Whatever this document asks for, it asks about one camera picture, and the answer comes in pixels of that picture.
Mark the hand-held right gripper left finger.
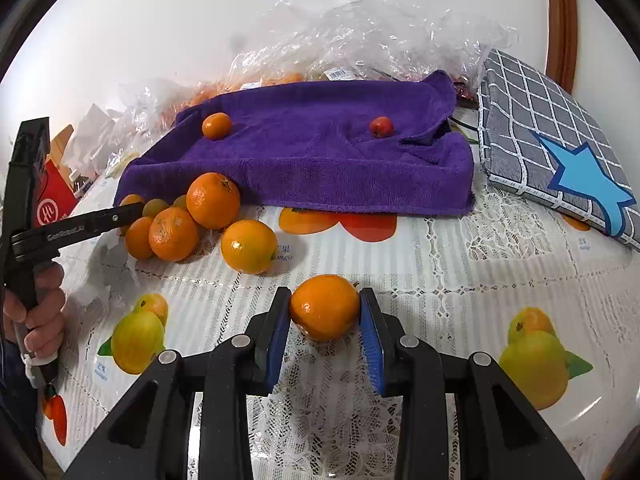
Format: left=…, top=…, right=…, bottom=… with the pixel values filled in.
left=62, top=287, right=293, bottom=480

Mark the person's left hand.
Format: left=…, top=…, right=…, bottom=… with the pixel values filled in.
left=4, top=264, right=67, bottom=361

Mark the crumpled clear plastic bag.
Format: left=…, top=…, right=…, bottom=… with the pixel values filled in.
left=260, top=0, right=518, bottom=92

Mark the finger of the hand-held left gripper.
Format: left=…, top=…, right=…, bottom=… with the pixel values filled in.
left=60, top=203, right=144, bottom=242

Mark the fruit print lace tablecloth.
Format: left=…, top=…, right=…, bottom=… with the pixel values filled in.
left=37, top=85, right=640, bottom=480

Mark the red paper bag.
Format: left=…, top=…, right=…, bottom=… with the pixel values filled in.
left=32, top=160, right=81, bottom=228

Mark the purple towel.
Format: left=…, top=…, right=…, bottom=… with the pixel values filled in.
left=114, top=69, right=476, bottom=217

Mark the clear plastic bag of oranges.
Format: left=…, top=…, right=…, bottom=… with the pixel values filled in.
left=197, top=45, right=313, bottom=103

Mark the grey checked cushion blue star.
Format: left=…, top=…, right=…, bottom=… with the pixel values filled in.
left=475, top=49, right=640, bottom=253

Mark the large orange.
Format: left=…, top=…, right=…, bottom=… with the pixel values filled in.
left=186, top=172, right=242, bottom=231

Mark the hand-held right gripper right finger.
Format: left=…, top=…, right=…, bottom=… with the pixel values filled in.
left=357, top=287, right=586, bottom=480

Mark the brown wooden door frame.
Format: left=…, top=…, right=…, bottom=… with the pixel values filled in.
left=541, top=0, right=581, bottom=93

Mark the white plastic bag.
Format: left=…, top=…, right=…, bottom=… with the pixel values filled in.
left=65, top=102, right=126, bottom=181

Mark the small clear plastic bag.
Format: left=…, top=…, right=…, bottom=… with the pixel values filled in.
left=119, top=77, right=201, bottom=161

